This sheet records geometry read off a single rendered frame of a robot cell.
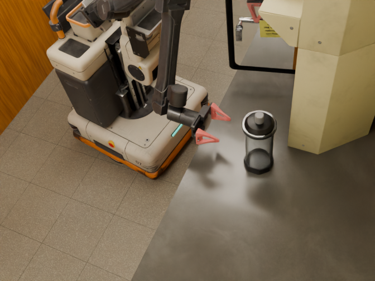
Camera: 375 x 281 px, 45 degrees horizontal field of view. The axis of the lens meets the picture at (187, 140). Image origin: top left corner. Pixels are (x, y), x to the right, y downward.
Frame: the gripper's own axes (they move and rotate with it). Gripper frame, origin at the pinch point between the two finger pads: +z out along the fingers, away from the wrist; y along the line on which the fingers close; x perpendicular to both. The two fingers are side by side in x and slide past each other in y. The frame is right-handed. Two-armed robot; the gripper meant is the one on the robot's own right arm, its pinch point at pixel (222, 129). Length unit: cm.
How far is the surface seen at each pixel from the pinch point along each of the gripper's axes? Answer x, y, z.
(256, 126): -9.7, -1.7, 12.1
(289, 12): -43.3, 11.2, 13.8
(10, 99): 102, 39, -172
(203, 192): 15.5, -16.7, 0.1
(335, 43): -38.0, 10.1, 27.0
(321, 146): 8.7, 12.4, 31.4
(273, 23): -40.1, 9.5, 10.4
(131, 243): 112, -14, -48
